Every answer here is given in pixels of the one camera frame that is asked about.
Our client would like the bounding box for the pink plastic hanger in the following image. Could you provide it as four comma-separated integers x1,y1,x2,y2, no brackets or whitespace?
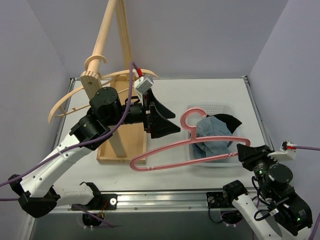
129,107,251,173

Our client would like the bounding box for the black skirt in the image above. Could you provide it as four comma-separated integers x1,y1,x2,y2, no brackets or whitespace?
206,113,243,134

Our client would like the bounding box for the light blue denim shirt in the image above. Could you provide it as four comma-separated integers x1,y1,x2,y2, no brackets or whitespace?
190,116,236,163

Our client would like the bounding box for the beige plastic hanger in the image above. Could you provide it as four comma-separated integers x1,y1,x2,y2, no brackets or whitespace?
46,55,161,125

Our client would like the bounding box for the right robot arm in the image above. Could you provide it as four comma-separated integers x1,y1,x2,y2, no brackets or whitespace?
222,141,320,240

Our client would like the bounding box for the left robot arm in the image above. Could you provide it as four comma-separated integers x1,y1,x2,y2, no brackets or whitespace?
8,86,181,218

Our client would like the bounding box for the white perforated plastic basket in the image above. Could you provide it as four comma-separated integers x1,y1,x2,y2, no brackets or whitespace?
185,103,243,161

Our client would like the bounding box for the wooden clothes rack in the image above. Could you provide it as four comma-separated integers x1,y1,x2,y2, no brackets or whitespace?
80,0,147,164

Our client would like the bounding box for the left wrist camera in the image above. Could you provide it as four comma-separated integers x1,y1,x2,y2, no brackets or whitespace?
134,68,154,104

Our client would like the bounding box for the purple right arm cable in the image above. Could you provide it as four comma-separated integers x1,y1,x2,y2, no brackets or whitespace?
294,145,320,151

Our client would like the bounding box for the aluminium right side rail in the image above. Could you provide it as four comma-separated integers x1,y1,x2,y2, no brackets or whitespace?
243,75,275,151

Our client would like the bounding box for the aluminium rail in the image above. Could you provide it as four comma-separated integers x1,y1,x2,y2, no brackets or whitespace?
27,187,296,216
243,75,275,151

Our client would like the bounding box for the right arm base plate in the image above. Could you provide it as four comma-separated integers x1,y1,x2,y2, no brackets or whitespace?
206,191,245,226

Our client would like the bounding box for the aluminium front rail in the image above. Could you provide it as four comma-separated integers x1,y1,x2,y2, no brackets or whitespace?
27,187,296,216

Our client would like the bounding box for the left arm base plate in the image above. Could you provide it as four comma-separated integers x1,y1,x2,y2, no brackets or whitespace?
71,193,118,226

